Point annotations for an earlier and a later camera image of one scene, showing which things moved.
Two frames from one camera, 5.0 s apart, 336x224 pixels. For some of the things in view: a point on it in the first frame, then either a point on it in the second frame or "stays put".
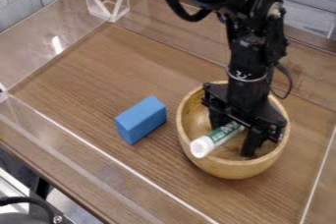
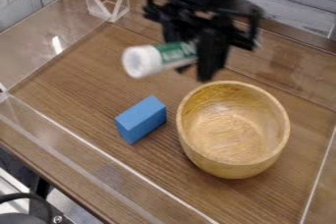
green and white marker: x=203 y=143 -> x=143 y=61
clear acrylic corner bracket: x=109 y=10 stays put
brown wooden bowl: x=226 y=162 stays put
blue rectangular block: x=142 y=119 stays put
